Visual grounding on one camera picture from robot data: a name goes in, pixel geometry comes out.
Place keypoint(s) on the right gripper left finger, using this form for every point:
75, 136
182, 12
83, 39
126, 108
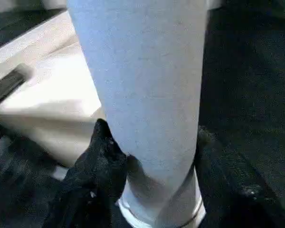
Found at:
92, 180

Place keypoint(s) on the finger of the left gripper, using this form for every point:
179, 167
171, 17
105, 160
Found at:
12, 83

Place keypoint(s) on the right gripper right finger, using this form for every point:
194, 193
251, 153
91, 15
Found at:
240, 204

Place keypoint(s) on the white plastic table top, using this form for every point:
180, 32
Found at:
50, 95

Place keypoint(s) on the white plastic table leg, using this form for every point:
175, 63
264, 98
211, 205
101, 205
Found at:
145, 83

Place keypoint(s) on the black table mat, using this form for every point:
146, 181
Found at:
251, 71

